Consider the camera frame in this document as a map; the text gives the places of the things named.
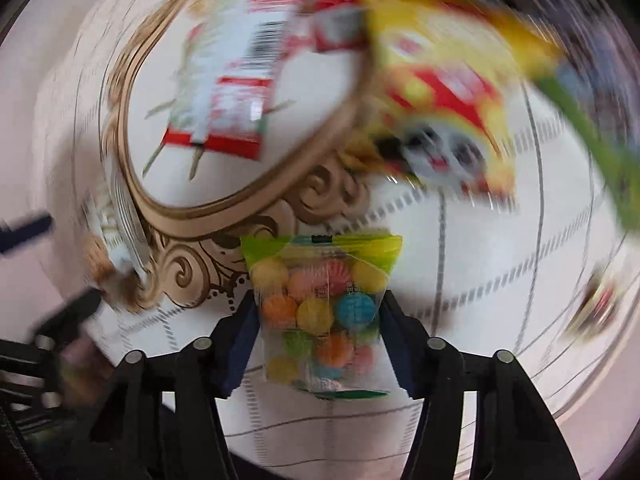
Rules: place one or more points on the pale green snack packet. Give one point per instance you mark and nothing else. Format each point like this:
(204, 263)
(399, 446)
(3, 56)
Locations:
(110, 225)

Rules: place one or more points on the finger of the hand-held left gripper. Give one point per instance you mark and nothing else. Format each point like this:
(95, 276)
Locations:
(70, 315)
(25, 232)

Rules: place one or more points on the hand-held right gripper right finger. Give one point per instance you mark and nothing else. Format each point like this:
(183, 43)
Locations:
(400, 350)

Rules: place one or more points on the yellow mushroom print snack packet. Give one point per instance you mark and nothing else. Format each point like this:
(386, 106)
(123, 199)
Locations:
(440, 85)

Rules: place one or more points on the red and white snack packet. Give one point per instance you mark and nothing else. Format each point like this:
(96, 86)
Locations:
(230, 85)

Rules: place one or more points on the small red snack packet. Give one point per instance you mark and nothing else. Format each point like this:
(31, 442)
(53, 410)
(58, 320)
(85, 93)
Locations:
(335, 30)

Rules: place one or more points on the clear bag of colourful candies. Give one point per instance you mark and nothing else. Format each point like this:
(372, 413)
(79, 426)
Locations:
(320, 310)

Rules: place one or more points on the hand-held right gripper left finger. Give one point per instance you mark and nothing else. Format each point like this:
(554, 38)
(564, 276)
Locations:
(240, 350)

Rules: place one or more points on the white diamond printed blanket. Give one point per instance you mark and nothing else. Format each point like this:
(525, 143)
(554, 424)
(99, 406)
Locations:
(475, 270)

